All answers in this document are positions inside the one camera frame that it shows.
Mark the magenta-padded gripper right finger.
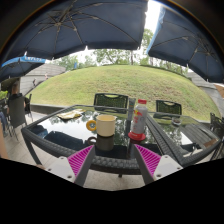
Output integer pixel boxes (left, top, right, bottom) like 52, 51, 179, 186
132, 143, 184, 186

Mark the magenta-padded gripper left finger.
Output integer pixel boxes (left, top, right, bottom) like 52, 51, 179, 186
44, 144, 97, 188

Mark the clear red-capped drink bottle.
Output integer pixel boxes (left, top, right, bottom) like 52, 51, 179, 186
130, 98, 149, 136

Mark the flat round red coaster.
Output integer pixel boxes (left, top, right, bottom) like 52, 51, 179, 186
127, 131, 147, 142

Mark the small round ashtray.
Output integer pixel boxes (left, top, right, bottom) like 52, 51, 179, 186
170, 116, 183, 127

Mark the yellow snack packet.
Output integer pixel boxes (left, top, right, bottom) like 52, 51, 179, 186
56, 108, 85, 121

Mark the dark mesh-back garden chair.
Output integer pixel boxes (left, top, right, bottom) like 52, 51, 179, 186
92, 92, 130, 115
155, 99, 183, 116

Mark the black garden chair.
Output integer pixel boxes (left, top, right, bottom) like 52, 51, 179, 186
209, 112, 224, 138

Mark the dark rattan chair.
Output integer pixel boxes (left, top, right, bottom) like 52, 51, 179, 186
6, 95, 30, 135

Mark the person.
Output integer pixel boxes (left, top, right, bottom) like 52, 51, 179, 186
7, 83, 27, 108

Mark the navy umbrella with light-blue valance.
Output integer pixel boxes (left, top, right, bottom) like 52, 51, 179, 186
0, 54, 48, 83

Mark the large navy patio umbrella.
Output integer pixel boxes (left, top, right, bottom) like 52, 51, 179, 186
0, 0, 150, 65
145, 4, 224, 84

